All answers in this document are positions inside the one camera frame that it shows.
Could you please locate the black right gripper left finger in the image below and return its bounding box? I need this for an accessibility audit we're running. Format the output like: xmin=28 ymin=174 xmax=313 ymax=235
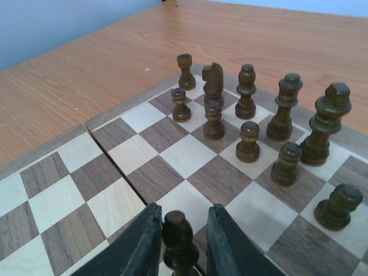
xmin=73 ymin=203 xmax=162 ymax=276

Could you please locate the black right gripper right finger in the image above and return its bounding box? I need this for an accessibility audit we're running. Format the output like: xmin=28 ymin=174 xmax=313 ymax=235
xmin=206 ymin=204 xmax=283 ymax=276

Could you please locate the dark wooden king piece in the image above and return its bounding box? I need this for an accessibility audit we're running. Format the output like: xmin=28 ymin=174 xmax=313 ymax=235
xmin=300 ymin=82 xmax=352 ymax=166

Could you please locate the dark wooden chess piece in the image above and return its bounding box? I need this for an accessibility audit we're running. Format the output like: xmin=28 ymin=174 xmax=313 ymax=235
xmin=266 ymin=73 xmax=303 ymax=141

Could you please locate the dark wooden bishop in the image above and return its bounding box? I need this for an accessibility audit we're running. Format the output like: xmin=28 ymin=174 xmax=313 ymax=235
xmin=235 ymin=64 xmax=256 ymax=120

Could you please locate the dark wooden knight piece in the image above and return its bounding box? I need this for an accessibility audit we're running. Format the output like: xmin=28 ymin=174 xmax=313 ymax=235
xmin=202 ymin=62 xmax=224 ymax=107

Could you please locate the dark wooden pawn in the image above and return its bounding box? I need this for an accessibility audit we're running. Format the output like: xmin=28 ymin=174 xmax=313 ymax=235
xmin=171 ymin=87 xmax=191 ymax=122

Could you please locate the wooden folding chess board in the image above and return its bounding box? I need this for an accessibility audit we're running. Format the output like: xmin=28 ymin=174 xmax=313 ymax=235
xmin=1 ymin=64 xmax=367 ymax=275

